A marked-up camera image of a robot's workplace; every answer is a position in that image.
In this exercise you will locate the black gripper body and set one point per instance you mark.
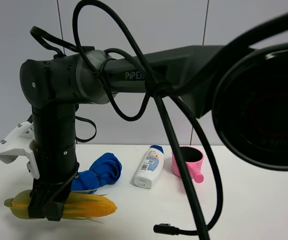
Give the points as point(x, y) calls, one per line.
point(43, 192)

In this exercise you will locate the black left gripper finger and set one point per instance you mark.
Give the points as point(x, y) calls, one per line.
point(53, 210)

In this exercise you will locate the black round camera housing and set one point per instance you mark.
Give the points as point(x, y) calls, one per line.
point(250, 108)

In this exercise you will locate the white shampoo bottle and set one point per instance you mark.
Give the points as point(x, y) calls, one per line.
point(150, 167)

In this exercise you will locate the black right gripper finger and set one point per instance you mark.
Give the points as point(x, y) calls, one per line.
point(36, 208)

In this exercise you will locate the blue cloth bundle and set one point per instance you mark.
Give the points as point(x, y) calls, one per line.
point(106, 170)

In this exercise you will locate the yellow corn cob green husk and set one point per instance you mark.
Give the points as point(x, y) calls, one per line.
point(79, 206)

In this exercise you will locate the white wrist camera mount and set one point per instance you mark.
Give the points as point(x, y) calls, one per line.
point(21, 142)

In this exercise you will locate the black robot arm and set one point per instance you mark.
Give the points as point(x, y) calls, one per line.
point(55, 88)

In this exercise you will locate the pink pot with handle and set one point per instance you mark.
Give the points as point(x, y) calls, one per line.
point(194, 160)

